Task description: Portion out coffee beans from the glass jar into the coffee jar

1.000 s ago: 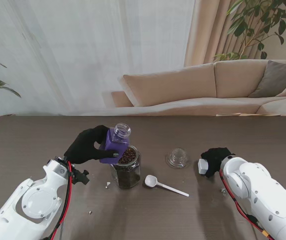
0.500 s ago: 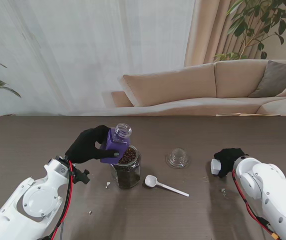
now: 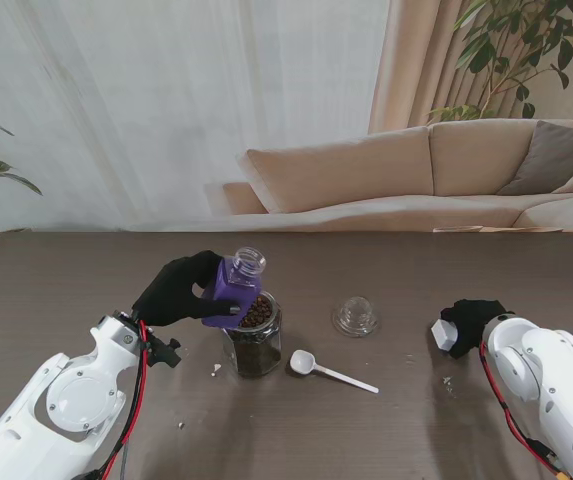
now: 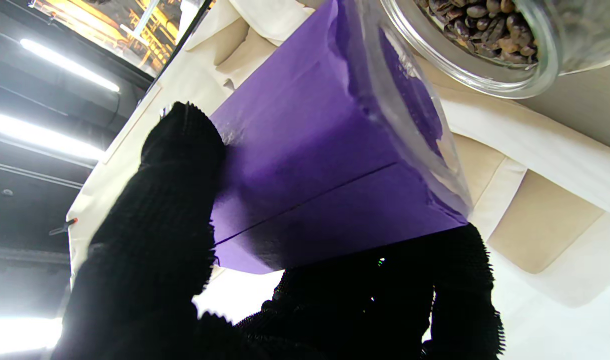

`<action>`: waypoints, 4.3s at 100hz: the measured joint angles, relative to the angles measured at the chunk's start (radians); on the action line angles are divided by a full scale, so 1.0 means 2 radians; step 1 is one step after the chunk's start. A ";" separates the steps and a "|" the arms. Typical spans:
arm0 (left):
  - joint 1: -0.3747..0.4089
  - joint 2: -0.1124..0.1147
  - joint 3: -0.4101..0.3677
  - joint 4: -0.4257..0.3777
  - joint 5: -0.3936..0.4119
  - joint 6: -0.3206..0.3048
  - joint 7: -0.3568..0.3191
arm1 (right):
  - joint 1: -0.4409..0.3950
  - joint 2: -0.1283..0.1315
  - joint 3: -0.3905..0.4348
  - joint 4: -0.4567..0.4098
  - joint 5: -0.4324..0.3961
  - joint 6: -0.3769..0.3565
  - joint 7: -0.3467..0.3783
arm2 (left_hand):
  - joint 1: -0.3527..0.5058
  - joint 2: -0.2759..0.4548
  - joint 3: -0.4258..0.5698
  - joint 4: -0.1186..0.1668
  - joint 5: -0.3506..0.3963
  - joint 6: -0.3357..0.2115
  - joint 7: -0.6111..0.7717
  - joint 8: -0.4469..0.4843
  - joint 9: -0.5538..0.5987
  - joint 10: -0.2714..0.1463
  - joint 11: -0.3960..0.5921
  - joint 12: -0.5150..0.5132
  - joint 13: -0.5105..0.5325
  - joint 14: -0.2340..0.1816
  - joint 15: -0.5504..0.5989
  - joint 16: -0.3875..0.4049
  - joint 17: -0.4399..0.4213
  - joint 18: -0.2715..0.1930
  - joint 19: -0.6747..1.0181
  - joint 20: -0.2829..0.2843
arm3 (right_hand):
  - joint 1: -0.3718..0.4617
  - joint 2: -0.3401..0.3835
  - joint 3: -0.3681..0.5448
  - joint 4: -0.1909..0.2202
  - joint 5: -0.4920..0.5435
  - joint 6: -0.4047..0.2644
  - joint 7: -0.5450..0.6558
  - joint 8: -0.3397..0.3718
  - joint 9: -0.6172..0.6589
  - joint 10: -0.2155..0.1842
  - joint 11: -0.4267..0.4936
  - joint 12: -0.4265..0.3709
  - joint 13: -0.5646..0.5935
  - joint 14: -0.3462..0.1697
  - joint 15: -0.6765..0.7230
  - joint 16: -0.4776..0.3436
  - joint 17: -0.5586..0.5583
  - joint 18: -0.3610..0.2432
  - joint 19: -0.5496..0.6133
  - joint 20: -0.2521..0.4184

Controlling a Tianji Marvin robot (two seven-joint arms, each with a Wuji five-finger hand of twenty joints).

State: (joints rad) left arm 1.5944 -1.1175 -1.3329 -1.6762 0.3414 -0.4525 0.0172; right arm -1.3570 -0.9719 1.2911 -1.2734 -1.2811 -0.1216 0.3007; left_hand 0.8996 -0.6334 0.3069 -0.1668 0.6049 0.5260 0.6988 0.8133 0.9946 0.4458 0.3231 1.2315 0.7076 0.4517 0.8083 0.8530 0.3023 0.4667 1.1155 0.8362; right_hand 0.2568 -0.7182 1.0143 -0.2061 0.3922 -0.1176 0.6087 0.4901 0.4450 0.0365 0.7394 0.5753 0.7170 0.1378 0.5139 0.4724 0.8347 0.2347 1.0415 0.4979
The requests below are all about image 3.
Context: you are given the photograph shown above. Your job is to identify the white sheer curtain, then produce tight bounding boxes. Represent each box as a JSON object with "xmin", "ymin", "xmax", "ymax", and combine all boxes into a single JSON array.
[{"xmin": 0, "ymin": 0, "xmax": 392, "ymax": 234}]

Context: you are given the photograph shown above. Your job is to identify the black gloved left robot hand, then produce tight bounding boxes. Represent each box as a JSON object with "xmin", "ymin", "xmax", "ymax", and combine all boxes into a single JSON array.
[{"xmin": 130, "ymin": 249, "xmax": 242, "ymax": 329}]

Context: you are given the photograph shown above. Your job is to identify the beige sofa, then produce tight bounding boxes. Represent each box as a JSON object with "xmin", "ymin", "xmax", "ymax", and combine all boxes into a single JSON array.
[{"xmin": 222, "ymin": 118, "xmax": 573, "ymax": 246}]

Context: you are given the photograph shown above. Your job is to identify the white plastic spoon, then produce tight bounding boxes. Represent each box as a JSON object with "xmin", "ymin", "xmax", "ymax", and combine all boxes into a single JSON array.
[{"xmin": 289, "ymin": 349, "xmax": 380, "ymax": 394}]

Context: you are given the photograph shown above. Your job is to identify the red black right arm cables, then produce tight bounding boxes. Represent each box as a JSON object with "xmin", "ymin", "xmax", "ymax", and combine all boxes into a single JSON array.
[{"xmin": 479, "ymin": 344, "xmax": 567, "ymax": 476}]

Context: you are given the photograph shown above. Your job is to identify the purple coffee jar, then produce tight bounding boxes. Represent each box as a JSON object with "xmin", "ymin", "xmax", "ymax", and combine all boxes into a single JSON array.
[{"xmin": 199, "ymin": 246, "xmax": 269, "ymax": 330}]

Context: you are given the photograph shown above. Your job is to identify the clear glass jar lid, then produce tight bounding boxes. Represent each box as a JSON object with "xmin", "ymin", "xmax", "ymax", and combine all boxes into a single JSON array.
[{"xmin": 331, "ymin": 296, "xmax": 381, "ymax": 339}]

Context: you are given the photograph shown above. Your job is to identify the tall green leafy plant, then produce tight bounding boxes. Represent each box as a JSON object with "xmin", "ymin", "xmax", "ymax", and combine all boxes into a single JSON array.
[{"xmin": 428, "ymin": 0, "xmax": 573, "ymax": 124}]

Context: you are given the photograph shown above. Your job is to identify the beige pleated curtain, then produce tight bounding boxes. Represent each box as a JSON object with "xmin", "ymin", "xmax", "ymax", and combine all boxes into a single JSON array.
[{"xmin": 368, "ymin": 0, "xmax": 537, "ymax": 134}]

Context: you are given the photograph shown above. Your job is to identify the red black arm cables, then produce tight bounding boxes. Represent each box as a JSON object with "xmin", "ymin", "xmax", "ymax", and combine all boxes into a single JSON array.
[
  {"xmin": 85, "ymin": 319, "xmax": 151, "ymax": 480},
  {"xmin": 479, "ymin": 344, "xmax": 567, "ymax": 476}
]

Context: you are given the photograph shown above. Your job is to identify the grey sofa cushion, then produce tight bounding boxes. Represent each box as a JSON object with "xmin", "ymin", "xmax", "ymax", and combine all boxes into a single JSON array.
[{"xmin": 498, "ymin": 119, "xmax": 573, "ymax": 196}]

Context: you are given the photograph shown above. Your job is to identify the white square jar cap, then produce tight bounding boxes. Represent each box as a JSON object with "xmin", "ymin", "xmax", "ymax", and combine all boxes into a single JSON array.
[{"xmin": 429, "ymin": 319, "xmax": 460, "ymax": 352}]

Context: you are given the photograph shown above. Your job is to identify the glass jar of coffee beans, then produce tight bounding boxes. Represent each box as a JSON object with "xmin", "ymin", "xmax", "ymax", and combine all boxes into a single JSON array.
[{"xmin": 220, "ymin": 292, "xmax": 284, "ymax": 379}]

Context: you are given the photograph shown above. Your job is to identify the red black left arm cables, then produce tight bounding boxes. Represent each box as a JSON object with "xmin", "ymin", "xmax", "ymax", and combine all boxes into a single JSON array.
[{"xmin": 85, "ymin": 319, "xmax": 151, "ymax": 480}]

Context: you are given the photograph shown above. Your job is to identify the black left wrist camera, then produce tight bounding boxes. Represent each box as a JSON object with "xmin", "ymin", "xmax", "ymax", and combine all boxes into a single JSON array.
[{"xmin": 145, "ymin": 337, "xmax": 183, "ymax": 370}]

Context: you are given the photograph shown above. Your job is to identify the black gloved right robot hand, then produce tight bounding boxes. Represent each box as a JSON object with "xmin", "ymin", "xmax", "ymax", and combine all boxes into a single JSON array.
[{"xmin": 439, "ymin": 298, "xmax": 510, "ymax": 360}]

